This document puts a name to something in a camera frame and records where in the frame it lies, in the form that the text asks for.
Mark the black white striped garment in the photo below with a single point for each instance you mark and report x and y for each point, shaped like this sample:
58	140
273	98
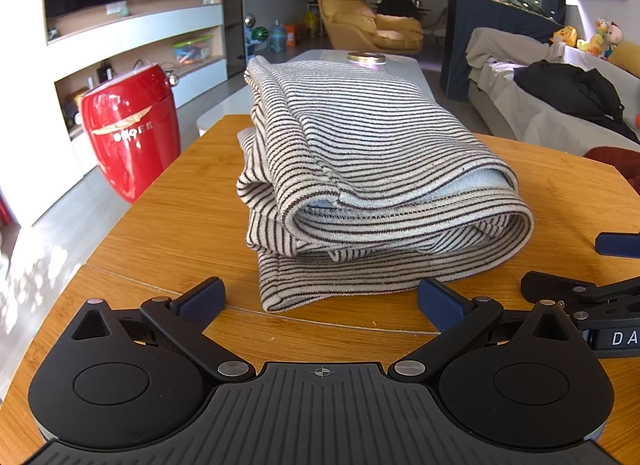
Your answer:
375	145

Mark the dark fish tank cabinet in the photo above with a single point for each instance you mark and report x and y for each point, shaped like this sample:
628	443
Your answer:
460	45

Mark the round metal tin lid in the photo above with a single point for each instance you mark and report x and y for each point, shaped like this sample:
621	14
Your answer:
366	58

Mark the sofa with grey cover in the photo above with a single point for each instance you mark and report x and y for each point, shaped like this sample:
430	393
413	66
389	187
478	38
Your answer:
500	95

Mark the yellow cushion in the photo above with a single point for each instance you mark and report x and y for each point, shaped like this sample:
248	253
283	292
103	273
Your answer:
627	57

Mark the white wall shelf unit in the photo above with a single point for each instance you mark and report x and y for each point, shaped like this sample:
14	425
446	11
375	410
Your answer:
150	30

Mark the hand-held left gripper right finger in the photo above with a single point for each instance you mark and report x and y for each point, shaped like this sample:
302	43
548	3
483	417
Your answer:
442	302

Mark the red barrel-shaped bin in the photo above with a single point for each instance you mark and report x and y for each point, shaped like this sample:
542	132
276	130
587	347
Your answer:
130	145

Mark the dark red fleece garment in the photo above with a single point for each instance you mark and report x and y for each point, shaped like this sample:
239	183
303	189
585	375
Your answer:
620	162

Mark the white coffee table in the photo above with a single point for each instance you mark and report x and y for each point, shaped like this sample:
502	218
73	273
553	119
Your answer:
225	110

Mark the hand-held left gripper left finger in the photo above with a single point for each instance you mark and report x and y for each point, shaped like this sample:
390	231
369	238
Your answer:
200	302

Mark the yellow green toy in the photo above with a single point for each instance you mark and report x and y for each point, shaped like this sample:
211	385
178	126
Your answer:
311	25

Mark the blue water bottle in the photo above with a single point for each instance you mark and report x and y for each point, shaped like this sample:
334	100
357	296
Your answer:
276	39

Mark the toy robot figure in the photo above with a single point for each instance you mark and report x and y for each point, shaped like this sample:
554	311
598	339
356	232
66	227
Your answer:
256	34

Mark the black jacket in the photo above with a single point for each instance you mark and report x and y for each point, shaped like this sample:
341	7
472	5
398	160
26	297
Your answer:
565	90

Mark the duck and pig plush toys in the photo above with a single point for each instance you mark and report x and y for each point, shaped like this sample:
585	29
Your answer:
600	40

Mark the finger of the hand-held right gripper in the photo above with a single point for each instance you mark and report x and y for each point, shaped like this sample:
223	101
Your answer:
620	244
555	287

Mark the clear plastic storage box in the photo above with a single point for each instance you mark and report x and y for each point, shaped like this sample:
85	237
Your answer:
192	51

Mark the dark dining chair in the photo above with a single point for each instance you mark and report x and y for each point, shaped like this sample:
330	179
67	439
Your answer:
397	5

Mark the orange container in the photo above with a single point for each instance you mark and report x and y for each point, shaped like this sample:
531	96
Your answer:
291	35

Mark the yellow lounge chair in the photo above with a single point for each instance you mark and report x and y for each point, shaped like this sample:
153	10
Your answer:
350	20

